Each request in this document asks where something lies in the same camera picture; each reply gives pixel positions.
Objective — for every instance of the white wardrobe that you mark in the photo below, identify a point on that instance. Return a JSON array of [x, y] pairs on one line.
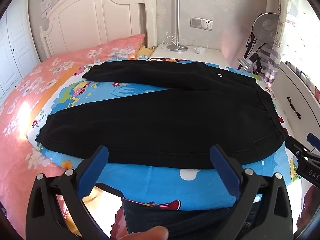
[[15, 50]]

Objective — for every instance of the silver lamp stand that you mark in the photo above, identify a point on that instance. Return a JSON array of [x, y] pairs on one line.
[[177, 17]]

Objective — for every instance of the grey standing fan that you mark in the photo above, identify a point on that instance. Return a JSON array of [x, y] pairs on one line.
[[266, 26]]

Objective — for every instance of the paper note on wall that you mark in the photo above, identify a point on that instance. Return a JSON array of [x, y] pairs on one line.
[[45, 5]]

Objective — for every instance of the white nightstand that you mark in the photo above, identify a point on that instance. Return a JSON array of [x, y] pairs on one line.
[[212, 58]]

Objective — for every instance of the patterned curtain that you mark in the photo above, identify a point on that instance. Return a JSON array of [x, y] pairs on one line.
[[283, 10]]

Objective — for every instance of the white dresser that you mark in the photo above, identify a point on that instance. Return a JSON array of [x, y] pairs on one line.
[[295, 87]]

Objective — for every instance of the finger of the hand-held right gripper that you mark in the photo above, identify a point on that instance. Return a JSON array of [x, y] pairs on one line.
[[313, 141], [295, 145]]

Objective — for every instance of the person's dark trouser legs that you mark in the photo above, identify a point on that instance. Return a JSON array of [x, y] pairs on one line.
[[187, 222]]

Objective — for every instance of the small white clip light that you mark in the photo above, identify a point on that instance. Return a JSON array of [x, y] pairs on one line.
[[246, 62]]

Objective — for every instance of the person's left hand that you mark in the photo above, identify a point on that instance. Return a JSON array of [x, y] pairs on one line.
[[147, 233]]

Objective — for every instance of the yellow pillow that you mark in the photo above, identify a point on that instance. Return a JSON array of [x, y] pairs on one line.
[[145, 51]]

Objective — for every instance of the pink floral bedsheet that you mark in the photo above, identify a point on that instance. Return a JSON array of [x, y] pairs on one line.
[[22, 100]]

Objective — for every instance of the blue cartoon printed blanket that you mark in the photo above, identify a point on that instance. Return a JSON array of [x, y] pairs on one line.
[[150, 178]]

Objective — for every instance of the white wooden headboard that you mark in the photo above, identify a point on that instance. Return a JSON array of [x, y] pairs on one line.
[[100, 17]]

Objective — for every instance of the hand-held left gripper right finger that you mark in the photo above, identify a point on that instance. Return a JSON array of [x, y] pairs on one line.
[[225, 170]]

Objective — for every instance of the grey wall outlet panel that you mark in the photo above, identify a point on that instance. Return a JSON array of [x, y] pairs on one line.
[[201, 23]]

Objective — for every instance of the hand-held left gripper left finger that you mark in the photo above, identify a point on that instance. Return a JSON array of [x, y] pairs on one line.
[[92, 170]]

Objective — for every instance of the black pants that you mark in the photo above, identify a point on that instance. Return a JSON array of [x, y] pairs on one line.
[[162, 120]]

